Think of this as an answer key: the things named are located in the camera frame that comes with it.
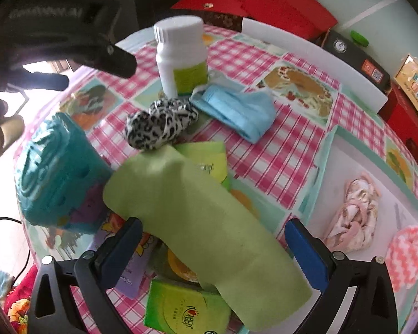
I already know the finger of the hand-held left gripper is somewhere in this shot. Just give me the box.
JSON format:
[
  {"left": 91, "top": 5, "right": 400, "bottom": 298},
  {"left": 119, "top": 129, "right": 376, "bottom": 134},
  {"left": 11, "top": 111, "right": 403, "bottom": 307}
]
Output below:
[
  {"left": 85, "top": 40, "right": 138, "bottom": 79},
  {"left": 7, "top": 64, "right": 70, "bottom": 93}
]

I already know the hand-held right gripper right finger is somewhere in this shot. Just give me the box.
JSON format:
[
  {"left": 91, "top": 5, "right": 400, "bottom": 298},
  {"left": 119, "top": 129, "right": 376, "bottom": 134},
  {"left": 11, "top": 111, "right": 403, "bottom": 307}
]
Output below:
[{"left": 285, "top": 218, "right": 399, "bottom": 334}]

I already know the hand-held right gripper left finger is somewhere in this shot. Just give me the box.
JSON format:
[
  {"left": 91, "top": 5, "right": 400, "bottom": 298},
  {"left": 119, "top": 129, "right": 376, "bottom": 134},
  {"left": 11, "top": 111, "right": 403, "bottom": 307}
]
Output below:
[{"left": 28, "top": 217, "right": 143, "bottom": 334}]

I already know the purple wipes packet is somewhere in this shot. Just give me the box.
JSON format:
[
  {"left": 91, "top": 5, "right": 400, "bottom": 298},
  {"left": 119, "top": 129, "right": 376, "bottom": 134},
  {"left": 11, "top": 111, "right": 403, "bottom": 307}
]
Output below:
[{"left": 59, "top": 181, "right": 161, "bottom": 300}]

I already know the leopard print scrunchie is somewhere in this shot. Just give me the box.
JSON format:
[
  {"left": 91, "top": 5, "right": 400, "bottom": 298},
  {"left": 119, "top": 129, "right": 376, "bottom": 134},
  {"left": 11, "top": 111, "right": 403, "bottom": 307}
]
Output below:
[{"left": 125, "top": 97, "right": 200, "bottom": 153}]

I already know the white tray with teal rim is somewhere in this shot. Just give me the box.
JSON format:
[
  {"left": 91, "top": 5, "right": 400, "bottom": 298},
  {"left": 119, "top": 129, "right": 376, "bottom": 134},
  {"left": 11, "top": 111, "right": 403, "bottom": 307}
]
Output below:
[{"left": 298, "top": 123, "right": 418, "bottom": 321}]

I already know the green cloth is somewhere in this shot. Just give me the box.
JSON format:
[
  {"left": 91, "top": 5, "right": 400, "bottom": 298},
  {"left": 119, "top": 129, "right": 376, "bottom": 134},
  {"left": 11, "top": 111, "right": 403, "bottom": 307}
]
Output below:
[{"left": 103, "top": 144, "right": 313, "bottom": 333}]

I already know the small green packet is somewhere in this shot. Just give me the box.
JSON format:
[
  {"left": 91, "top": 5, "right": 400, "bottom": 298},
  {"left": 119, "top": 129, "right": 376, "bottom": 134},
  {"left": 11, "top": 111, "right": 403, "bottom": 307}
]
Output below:
[{"left": 176, "top": 141, "right": 234, "bottom": 190}]

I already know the person's left hand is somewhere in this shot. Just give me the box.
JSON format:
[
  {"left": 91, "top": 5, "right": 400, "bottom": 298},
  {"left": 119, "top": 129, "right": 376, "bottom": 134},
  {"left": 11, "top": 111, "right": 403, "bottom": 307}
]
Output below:
[{"left": 0, "top": 114, "right": 26, "bottom": 162}]

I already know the white plastic bottle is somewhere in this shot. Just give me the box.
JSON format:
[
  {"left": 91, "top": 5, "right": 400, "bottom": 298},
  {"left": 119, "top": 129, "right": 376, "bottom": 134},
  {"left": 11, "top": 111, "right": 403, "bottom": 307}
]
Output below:
[{"left": 153, "top": 16, "right": 210, "bottom": 98}]

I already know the pink floral scrunchie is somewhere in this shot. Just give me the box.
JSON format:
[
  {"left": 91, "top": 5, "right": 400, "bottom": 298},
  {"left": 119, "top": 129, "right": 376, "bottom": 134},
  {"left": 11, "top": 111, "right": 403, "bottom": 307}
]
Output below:
[{"left": 322, "top": 177, "right": 382, "bottom": 253}]

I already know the green tissue packet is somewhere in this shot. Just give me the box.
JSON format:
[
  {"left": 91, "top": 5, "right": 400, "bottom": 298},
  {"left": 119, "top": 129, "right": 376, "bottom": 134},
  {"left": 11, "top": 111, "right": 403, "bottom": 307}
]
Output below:
[{"left": 144, "top": 278, "right": 232, "bottom": 334}]

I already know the teal plastic box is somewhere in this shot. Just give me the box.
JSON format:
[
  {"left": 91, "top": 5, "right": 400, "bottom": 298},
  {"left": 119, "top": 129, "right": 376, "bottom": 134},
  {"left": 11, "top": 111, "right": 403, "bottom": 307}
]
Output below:
[{"left": 14, "top": 112, "right": 114, "bottom": 234}]

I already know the pink chevron cloth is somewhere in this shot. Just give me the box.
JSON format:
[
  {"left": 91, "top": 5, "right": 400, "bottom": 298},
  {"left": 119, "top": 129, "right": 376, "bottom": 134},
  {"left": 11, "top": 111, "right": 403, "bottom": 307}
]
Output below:
[{"left": 385, "top": 224, "right": 418, "bottom": 291}]

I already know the pink checkered tablecloth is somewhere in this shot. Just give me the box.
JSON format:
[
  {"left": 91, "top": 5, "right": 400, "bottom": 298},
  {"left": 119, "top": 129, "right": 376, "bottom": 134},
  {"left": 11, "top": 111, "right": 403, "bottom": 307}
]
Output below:
[{"left": 12, "top": 24, "right": 418, "bottom": 334}]

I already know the red paper bag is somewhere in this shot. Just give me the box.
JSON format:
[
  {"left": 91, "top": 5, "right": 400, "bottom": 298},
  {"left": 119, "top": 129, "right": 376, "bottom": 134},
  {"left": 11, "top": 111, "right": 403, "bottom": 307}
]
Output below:
[
  {"left": 171, "top": 0, "right": 255, "bottom": 18},
  {"left": 230, "top": 0, "right": 338, "bottom": 40}
]

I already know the red floral cloth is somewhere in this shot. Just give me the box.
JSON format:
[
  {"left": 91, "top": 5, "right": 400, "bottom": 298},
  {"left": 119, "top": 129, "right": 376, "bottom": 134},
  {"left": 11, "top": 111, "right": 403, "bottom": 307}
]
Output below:
[{"left": 0, "top": 261, "right": 39, "bottom": 334}]

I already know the blue face mask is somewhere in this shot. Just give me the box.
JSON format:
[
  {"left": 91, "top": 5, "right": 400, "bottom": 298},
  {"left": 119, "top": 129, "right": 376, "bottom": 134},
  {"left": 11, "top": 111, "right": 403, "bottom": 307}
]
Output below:
[{"left": 189, "top": 83, "right": 279, "bottom": 144}]

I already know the red box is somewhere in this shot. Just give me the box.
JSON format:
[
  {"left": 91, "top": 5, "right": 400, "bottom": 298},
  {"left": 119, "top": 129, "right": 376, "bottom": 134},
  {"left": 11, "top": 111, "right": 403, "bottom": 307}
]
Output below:
[{"left": 378, "top": 80, "right": 418, "bottom": 175}]

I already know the yellow gift box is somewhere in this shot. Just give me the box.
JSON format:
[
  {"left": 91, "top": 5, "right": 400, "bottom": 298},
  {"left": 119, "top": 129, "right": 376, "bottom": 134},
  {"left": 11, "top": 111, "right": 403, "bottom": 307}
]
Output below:
[{"left": 394, "top": 55, "right": 418, "bottom": 127}]

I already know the black device box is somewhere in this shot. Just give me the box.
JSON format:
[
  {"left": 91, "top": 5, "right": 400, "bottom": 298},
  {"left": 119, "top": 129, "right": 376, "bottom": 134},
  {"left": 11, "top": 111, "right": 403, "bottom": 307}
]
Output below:
[{"left": 322, "top": 30, "right": 392, "bottom": 93}]

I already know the green cap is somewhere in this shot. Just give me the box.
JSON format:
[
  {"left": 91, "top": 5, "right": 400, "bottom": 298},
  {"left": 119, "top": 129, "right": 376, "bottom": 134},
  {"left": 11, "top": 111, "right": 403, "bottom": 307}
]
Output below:
[{"left": 350, "top": 31, "right": 370, "bottom": 46}]

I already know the black cable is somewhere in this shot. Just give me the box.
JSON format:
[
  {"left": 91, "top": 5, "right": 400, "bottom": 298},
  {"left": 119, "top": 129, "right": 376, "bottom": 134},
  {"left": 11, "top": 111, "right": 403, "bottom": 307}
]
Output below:
[{"left": 0, "top": 217, "right": 32, "bottom": 286}]

